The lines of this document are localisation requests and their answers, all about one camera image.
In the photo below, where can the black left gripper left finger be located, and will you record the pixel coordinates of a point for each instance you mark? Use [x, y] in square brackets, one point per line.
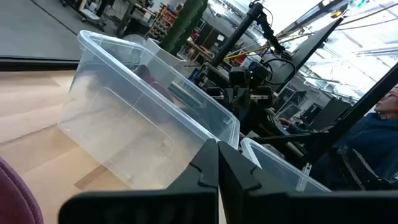
[192, 202]

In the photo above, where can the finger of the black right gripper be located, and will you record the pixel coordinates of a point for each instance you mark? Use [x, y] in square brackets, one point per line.
[243, 101]
[229, 98]

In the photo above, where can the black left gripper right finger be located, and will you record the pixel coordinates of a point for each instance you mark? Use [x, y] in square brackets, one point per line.
[248, 205]

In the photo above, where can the maroon fabric hat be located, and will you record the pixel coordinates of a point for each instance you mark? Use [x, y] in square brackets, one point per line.
[15, 199]

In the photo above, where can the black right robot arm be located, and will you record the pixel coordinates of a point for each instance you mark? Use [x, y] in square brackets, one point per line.
[239, 31]

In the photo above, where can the small clear plastic bin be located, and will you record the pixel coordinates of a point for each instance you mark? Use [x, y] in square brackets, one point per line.
[276, 171]

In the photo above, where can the black monitor on stand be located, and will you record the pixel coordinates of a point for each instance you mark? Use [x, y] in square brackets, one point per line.
[308, 49]

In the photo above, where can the white plant pot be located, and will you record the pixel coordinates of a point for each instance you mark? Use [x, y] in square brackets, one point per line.
[168, 57]

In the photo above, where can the dark red fabric item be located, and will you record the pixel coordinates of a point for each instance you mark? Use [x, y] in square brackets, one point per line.
[152, 82]

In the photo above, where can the green cactus plant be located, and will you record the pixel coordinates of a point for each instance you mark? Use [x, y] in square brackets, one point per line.
[182, 25]

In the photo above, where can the shelf with red bins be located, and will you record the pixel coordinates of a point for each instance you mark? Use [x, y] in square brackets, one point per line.
[163, 21]

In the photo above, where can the large clear plastic bin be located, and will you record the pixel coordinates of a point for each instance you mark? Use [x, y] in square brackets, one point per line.
[124, 124]

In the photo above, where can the black office chair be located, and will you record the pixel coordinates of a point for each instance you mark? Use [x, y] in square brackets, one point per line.
[357, 171]

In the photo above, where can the person in blue top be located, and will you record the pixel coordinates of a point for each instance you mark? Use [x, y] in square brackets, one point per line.
[370, 140]

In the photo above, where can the black table edge strip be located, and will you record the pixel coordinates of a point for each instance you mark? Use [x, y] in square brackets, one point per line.
[34, 63]

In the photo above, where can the black rig frame bar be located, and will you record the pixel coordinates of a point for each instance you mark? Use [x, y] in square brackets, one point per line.
[357, 118]

